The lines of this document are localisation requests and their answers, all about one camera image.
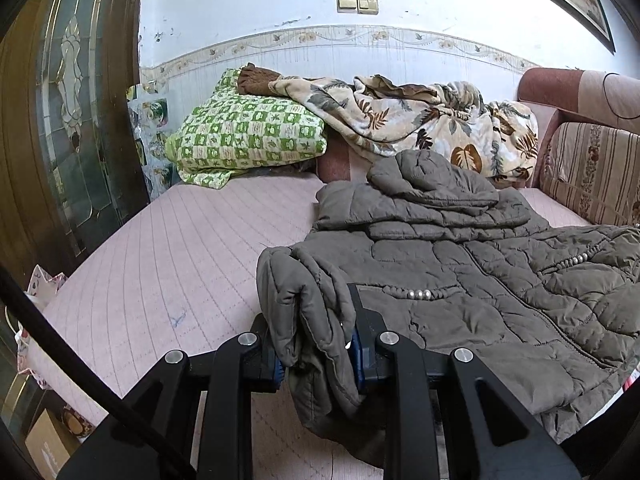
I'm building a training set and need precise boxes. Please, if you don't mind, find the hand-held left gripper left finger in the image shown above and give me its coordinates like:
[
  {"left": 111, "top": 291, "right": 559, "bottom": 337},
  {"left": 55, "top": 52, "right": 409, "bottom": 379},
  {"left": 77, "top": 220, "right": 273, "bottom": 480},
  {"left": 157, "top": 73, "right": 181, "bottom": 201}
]
[{"left": 57, "top": 312, "right": 286, "bottom": 480}]

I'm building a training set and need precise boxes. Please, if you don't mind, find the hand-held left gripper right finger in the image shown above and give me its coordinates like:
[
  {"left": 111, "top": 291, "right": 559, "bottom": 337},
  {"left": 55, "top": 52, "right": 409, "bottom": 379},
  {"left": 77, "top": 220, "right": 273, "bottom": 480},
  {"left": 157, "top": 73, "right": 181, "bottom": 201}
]
[{"left": 346, "top": 283, "right": 583, "bottom": 480}]

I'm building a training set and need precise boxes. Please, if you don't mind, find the grey quilted puffer jacket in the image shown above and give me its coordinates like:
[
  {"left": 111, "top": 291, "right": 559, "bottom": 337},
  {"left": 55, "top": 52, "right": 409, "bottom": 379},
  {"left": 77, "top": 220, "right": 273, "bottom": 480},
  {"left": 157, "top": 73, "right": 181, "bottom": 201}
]
[{"left": 256, "top": 150, "right": 640, "bottom": 466}]

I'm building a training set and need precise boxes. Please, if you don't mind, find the pink quilted bed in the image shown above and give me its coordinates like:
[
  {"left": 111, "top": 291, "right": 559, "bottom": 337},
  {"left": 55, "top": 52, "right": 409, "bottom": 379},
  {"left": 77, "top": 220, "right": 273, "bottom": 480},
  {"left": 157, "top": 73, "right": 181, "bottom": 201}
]
[{"left": 30, "top": 172, "right": 640, "bottom": 480}]

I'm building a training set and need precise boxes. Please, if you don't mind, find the green checkered pillow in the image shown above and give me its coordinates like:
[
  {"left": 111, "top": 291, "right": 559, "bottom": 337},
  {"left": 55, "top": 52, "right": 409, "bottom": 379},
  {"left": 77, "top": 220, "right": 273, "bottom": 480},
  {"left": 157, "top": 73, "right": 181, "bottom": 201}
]
[{"left": 165, "top": 68, "right": 328, "bottom": 190}]

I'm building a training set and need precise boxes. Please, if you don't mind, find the white printed paper bag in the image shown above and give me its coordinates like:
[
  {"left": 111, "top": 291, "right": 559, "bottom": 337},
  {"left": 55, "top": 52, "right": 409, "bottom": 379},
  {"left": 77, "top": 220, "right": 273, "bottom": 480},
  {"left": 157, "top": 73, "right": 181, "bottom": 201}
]
[{"left": 15, "top": 266, "right": 68, "bottom": 391}]

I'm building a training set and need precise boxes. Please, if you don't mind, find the cardboard box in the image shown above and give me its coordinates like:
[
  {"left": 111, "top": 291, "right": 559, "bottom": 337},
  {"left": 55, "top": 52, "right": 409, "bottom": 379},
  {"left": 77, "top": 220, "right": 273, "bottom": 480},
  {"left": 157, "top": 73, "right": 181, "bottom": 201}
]
[{"left": 24, "top": 407, "right": 83, "bottom": 480}]

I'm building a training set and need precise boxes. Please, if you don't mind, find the beige leaf print blanket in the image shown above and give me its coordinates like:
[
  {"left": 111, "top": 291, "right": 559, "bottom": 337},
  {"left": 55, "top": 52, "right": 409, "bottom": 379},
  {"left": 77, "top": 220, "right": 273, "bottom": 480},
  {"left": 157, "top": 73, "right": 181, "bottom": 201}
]
[{"left": 270, "top": 74, "right": 538, "bottom": 183}]

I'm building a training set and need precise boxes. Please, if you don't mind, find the white green printed cloth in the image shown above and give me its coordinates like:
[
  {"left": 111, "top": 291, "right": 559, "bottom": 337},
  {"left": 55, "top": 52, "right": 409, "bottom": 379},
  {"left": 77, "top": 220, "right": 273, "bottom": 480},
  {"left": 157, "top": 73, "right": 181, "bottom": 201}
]
[{"left": 127, "top": 84, "right": 173, "bottom": 201}]

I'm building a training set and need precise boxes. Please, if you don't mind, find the brown knitted cloth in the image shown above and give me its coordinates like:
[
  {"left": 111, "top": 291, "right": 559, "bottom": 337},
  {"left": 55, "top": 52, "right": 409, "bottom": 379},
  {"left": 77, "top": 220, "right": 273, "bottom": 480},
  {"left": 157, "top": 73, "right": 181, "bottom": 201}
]
[{"left": 236, "top": 63, "right": 283, "bottom": 97}]

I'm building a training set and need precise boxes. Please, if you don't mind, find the striped floral cushion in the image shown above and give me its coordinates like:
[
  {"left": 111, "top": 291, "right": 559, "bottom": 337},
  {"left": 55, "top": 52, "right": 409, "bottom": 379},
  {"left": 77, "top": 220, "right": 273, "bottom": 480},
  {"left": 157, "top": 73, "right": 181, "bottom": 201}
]
[{"left": 539, "top": 121, "right": 640, "bottom": 228}]

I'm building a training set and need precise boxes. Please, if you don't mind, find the wooden door with stained glass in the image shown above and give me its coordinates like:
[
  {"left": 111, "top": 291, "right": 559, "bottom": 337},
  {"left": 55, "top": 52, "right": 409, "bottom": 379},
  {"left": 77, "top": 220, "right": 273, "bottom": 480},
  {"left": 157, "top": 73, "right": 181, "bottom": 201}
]
[{"left": 0, "top": 0, "right": 151, "bottom": 283}]

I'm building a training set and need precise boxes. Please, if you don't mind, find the pink sofa backrest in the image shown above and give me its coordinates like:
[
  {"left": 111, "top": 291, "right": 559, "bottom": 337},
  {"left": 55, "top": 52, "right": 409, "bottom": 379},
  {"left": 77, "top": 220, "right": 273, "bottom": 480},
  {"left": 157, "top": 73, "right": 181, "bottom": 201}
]
[{"left": 517, "top": 66, "right": 640, "bottom": 196}]

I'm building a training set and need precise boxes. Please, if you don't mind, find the black cable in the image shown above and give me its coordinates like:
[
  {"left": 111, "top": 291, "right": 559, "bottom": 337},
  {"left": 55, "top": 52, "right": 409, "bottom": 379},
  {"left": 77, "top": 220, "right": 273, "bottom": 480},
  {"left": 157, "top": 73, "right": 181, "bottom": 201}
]
[{"left": 0, "top": 265, "right": 197, "bottom": 480}]

